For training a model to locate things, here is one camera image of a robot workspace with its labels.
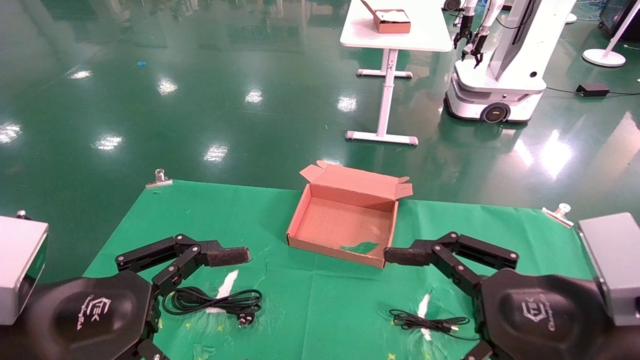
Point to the dark panel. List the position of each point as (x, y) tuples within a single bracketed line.
[(612, 20)]

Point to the white packing material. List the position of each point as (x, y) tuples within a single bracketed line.
[(392, 15)]

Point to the white stand with round base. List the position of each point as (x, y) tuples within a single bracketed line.
[(604, 57)]

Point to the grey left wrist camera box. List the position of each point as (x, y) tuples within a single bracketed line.
[(20, 265)]

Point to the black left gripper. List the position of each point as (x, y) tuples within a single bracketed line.
[(75, 315)]

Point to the black power adapter brick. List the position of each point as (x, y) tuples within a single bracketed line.
[(592, 90)]

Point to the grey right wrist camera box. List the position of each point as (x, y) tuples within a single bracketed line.
[(615, 265)]

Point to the small filled cardboard box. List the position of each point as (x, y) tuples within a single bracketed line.
[(392, 25)]

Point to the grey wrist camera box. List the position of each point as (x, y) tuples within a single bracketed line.
[(615, 265), (20, 265)]

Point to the white wheeled idle robot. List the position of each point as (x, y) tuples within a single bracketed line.
[(505, 80)]

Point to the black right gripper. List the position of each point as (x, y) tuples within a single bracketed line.
[(545, 320)]

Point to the white table with legs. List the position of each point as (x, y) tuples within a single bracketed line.
[(360, 30)]

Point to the black gripper of idle robot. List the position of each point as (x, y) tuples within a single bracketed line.
[(479, 45), (464, 32)]

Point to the open brown cardboard box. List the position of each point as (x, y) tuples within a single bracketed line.
[(340, 225)]

